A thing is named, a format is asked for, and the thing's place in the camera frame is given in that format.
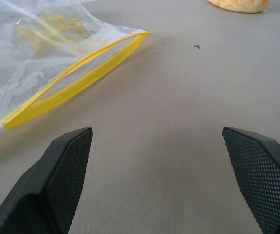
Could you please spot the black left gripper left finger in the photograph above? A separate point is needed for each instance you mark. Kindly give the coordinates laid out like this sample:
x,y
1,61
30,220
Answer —
x,y
45,190

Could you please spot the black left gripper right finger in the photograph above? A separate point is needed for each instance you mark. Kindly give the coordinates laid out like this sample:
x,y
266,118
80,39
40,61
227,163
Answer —
x,y
262,175

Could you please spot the clear yellow-zip plastic bag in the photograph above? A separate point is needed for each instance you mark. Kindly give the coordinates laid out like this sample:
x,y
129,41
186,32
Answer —
x,y
32,61

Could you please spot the round golden bread roll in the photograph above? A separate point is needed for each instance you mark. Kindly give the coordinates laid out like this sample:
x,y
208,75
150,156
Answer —
x,y
240,5

